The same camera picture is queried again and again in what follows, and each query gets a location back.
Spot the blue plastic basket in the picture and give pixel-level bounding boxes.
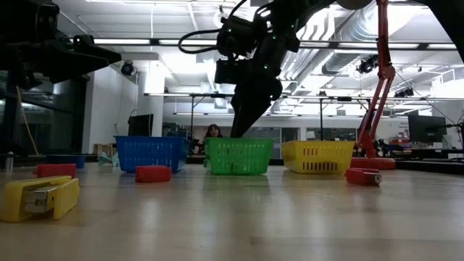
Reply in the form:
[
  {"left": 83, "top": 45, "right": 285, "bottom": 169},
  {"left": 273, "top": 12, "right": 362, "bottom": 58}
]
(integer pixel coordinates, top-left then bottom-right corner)
[{"left": 113, "top": 135, "right": 192, "bottom": 175}]

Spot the red mini stapler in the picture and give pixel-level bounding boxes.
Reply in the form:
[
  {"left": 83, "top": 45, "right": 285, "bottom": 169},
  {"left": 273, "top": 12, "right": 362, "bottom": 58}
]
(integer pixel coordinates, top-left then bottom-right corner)
[
  {"left": 134, "top": 165, "right": 173, "bottom": 183},
  {"left": 344, "top": 167, "right": 384, "bottom": 187},
  {"left": 33, "top": 162, "right": 78, "bottom": 179}
]

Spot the black computer monitor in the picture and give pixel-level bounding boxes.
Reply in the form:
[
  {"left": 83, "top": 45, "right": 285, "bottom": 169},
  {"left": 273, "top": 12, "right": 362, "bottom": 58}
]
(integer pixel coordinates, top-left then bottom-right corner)
[{"left": 127, "top": 113, "right": 154, "bottom": 138}]

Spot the black monitor on arm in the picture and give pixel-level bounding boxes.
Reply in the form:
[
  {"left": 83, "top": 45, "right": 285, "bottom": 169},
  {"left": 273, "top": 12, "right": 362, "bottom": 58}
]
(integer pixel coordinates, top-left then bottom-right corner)
[{"left": 407, "top": 115, "right": 448, "bottom": 144}]

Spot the red desk lamp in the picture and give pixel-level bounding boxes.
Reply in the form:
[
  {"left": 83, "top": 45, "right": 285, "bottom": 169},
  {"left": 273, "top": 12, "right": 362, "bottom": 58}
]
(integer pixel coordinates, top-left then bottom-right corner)
[{"left": 335, "top": 0, "right": 397, "bottom": 171}]

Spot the black round spotlight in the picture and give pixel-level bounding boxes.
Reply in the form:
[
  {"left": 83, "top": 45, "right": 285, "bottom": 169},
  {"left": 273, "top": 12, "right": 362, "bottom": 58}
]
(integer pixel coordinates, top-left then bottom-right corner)
[{"left": 120, "top": 60, "right": 136, "bottom": 77}]

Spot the yellow extension cable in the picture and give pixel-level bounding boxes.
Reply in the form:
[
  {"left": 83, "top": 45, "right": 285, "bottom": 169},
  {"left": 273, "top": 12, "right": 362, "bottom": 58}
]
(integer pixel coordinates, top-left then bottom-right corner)
[{"left": 15, "top": 86, "right": 40, "bottom": 157}]

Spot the wooden crate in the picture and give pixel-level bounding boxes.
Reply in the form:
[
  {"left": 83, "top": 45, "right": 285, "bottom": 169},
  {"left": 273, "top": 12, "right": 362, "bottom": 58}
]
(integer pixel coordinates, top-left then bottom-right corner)
[{"left": 93, "top": 143, "right": 117, "bottom": 157}]

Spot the black spotlight cluster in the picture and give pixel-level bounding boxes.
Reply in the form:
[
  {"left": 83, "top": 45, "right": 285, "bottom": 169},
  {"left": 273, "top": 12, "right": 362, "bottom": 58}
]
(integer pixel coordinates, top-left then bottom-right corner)
[{"left": 357, "top": 54, "right": 378, "bottom": 75}]

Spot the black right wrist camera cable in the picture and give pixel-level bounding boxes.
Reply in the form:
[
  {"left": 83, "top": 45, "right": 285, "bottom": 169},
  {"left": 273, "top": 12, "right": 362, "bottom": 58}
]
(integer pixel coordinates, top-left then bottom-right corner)
[{"left": 177, "top": 28, "right": 236, "bottom": 55}]

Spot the person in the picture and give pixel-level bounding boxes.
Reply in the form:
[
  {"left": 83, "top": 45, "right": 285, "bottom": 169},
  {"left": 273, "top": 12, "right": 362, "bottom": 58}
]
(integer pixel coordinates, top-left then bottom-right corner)
[{"left": 195, "top": 123, "right": 225, "bottom": 154}]

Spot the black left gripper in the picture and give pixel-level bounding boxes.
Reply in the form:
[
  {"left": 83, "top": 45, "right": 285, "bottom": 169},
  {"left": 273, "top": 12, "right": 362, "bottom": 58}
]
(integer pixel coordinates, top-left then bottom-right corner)
[{"left": 14, "top": 34, "right": 123, "bottom": 90}]

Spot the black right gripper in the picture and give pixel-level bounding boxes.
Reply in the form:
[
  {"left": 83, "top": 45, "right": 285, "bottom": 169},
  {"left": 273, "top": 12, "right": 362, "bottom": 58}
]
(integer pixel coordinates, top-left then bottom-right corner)
[{"left": 231, "top": 34, "right": 301, "bottom": 138}]

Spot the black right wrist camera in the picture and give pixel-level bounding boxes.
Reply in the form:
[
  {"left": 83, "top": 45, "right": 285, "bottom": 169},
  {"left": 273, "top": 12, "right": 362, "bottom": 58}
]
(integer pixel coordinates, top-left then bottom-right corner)
[{"left": 214, "top": 59, "right": 252, "bottom": 86}]

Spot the green plastic basket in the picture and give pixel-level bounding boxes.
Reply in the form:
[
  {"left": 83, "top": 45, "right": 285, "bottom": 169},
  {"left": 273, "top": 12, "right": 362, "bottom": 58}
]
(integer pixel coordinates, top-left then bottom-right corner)
[{"left": 203, "top": 137, "right": 275, "bottom": 176}]

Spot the yellow mini stapler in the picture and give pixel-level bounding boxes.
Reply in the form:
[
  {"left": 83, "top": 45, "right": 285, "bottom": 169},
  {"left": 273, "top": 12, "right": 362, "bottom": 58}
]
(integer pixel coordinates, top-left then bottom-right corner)
[{"left": 0, "top": 175, "right": 81, "bottom": 223}]

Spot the yellow plastic basket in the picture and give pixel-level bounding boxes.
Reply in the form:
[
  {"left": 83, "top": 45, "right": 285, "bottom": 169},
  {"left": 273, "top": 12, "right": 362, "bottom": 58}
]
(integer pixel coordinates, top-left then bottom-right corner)
[{"left": 281, "top": 140, "right": 357, "bottom": 175}]

